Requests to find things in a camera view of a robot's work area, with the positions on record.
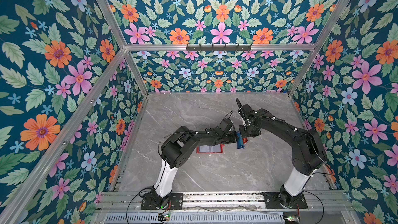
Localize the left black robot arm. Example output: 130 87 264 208
150 118 244 209

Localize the blue card tray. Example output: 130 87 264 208
236 132 246 149

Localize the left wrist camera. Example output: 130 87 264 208
219 118 234 133

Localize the black hook rack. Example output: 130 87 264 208
186 44 252 52

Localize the white vented cable duct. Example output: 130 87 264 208
103 212 285 224

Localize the red leather card holder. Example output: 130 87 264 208
197 144 224 154

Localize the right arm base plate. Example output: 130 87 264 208
261 192 308 209

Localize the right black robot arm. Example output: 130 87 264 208
236 99 327 208

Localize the aluminium mounting rail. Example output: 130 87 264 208
95 190 354 212

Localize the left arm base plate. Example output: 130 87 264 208
141 193 184 210

